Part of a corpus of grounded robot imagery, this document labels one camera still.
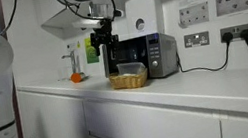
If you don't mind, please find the black power plug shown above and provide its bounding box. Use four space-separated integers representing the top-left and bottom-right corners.
219 31 235 44
238 28 248 41

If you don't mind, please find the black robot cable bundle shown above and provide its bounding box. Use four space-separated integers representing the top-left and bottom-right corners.
50 0 119 29

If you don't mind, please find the white wrist mount plate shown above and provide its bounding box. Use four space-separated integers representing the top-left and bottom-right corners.
71 15 105 34

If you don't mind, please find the silver wall socket with plugs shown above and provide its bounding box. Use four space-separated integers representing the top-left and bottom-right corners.
219 23 248 44

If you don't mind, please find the chrome sink faucet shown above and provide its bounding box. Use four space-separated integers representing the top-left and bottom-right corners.
61 49 83 77

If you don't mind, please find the wide white cabinet drawer front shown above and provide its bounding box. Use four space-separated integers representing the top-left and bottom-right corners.
82 78 225 138

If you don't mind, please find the white wall water heater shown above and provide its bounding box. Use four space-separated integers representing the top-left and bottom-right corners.
118 0 167 40

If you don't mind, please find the clear drinking glass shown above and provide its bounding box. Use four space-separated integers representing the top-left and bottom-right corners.
55 66 71 83

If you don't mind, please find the black microwave power cable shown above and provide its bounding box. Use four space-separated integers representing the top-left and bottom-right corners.
174 40 235 78

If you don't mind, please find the white cabinet door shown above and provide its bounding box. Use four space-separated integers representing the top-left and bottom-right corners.
15 80 91 138

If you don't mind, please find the green wall sticker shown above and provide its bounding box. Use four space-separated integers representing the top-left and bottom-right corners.
83 36 100 65

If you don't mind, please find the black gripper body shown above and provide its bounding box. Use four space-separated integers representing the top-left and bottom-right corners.
87 17 121 50

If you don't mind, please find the clear plastic food container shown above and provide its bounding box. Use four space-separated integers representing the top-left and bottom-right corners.
115 58 148 79

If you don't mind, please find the white wall shelf unit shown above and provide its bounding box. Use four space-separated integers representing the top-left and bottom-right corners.
38 1 106 44

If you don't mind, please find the silver wall socket without plugs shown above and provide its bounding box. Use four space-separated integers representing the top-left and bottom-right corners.
182 31 211 50

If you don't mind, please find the silver black microwave oven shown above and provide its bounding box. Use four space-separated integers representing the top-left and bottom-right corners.
99 29 183 88

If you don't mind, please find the woven wicker basket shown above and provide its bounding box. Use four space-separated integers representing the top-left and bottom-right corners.
108 67 151 93

